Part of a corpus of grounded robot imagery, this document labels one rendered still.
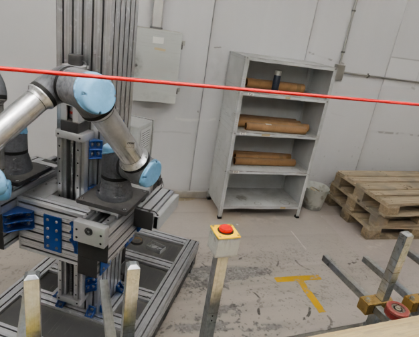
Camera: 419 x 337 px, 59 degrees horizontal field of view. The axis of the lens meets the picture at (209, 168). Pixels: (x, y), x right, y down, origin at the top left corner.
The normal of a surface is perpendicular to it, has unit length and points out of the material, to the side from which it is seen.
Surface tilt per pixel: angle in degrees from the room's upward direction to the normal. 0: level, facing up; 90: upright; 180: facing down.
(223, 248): 90
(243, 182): 90
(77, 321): 0
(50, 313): 0
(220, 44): 90
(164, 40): 90
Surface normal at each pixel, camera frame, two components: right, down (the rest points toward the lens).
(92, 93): 0.78, 0.24
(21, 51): 0.26, 0.39
